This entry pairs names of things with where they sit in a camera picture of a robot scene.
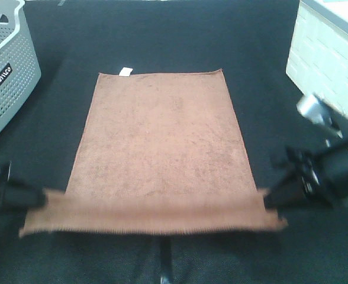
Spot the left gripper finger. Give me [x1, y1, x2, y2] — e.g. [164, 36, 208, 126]
[4, 180, 47, 209]

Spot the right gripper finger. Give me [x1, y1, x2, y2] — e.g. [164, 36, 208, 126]
[269, 147, 295, 170]
[263, 171, 309, 209]

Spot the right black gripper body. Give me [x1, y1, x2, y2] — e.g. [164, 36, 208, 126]
[286, 138, 348, 208]

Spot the brown towel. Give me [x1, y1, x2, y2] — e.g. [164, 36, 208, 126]
[19, 69, 287, 237]

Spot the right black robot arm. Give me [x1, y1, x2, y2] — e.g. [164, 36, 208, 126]
[263, 95, 348, 209]

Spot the pale green plastic bin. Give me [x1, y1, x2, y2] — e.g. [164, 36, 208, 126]
[286, 1, 348, 118]

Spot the grey perforated plastic basket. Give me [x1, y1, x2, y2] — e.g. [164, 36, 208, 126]
[0, 1, 41, 132]

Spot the black table cloth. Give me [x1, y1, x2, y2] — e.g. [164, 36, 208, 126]
[0, 1, 348, 283]

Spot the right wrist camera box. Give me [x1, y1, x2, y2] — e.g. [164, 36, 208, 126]
[297, 94, 328, 125]

